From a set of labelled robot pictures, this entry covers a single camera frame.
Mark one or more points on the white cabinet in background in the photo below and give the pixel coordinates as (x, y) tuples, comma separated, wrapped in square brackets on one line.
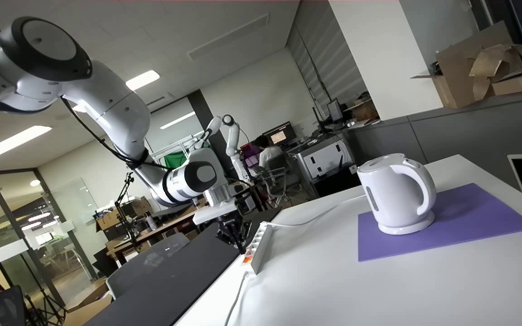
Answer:
[(326, 156)]

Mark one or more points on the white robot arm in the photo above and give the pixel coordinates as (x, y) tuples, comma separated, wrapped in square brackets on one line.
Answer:
[(43, 64)]

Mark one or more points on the purple paper mat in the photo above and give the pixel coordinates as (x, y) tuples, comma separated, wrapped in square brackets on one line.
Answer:
[(463, 214)]

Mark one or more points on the dark grey side panel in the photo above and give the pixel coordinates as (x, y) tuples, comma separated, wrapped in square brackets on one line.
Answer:
[(163, 283)]

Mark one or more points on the white electric kettle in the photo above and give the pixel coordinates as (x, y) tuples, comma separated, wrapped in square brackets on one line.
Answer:
[(400, 192)]

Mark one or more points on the white power strip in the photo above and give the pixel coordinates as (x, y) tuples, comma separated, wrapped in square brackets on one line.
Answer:
[(257, 248)]

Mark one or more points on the cardboard boxes on partition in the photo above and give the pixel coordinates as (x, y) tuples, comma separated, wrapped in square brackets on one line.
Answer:
[(489, 64)]

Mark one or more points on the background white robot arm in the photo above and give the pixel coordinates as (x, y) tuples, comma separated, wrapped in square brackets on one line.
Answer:
[(231, 143)]

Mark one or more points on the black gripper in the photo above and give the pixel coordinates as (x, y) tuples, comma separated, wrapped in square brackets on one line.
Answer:
[(222, 210)]

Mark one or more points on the grey partition wall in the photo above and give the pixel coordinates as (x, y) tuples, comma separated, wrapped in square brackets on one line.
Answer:
[(485, 132)]

